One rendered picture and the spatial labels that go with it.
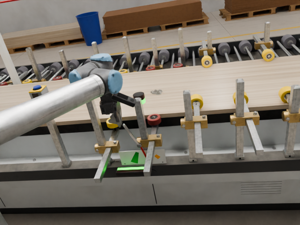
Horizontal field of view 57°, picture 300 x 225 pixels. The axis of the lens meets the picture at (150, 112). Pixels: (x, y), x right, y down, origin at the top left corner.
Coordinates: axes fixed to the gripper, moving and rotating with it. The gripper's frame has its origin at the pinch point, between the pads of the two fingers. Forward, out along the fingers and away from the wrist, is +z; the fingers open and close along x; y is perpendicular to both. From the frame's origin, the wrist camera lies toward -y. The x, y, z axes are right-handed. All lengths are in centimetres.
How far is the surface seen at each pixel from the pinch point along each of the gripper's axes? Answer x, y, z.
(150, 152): 4.6, -13.5, 15.1
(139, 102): -6.1, -9.8, -8.9
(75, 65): -157, 87, 20
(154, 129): -16.3, -13.3, 15.1
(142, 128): -6.1, -8.9, 6.9
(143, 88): -65, -1, 11
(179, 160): -7.3, -26.5, 30.9
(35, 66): -115, 107, 3
